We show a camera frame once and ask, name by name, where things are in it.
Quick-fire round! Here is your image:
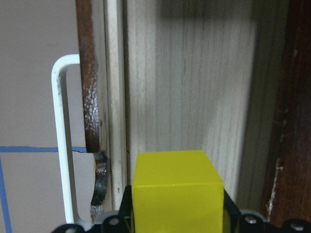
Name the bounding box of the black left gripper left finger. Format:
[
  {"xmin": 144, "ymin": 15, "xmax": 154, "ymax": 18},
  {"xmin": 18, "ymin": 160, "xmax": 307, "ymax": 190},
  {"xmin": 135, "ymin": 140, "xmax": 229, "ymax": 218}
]
[{"xmin": 118, "ymin": 185, "xmax": 135, "ymax": 233}]

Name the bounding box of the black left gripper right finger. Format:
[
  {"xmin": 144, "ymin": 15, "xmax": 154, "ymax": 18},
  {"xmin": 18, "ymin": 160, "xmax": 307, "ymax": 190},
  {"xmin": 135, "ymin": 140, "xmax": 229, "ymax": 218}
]
[{"xmin": 223, "ymin": 190, "xmax": 241, "ymax": 233}]

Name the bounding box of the yellow cube block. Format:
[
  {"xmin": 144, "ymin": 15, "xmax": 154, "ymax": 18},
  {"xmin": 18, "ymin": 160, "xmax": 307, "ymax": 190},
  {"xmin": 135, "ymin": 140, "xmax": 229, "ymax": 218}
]
[{"xmin": 132, "ymin": 150, "xmax": 224, "ymax": 233}]

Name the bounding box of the dark wooden drawer cabinet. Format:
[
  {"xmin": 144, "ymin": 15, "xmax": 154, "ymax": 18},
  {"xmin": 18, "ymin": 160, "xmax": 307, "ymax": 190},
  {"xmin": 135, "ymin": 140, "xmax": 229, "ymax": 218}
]
[{"xmin": 76, "ymin": 0, "xmax": 311, "ymax": 224}]

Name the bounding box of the white drawer handle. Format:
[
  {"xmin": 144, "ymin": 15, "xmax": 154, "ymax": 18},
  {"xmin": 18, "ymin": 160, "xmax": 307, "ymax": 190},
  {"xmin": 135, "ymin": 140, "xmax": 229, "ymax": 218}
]
[{"xmin": 51, "ymin": 54, "xmax": 91, "ymax": 231}]

